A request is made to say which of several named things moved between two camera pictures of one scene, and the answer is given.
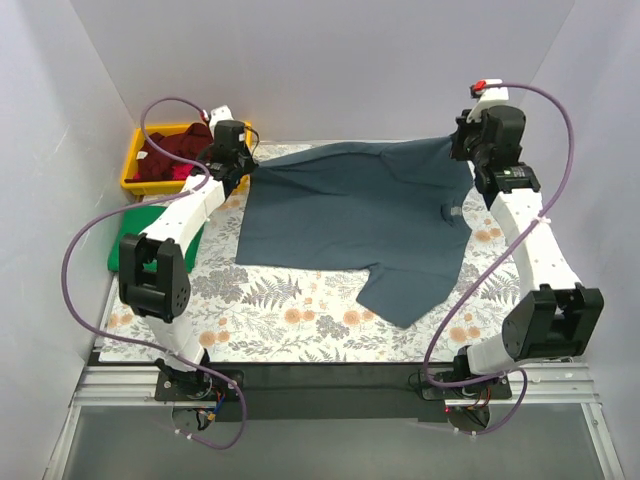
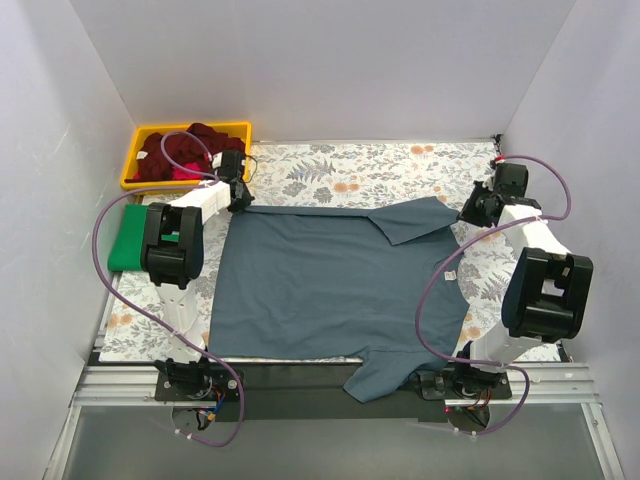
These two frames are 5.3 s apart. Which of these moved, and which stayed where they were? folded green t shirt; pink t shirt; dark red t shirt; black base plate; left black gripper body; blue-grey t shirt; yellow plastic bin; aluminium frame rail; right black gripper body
Moved: right black gripper body; blue-grey t shirt; left black gripper body
Stayed: black base plate; dark red t shirt; aluminium frame rail; pink t shirt; folded green t shirt; yellow plastic bin
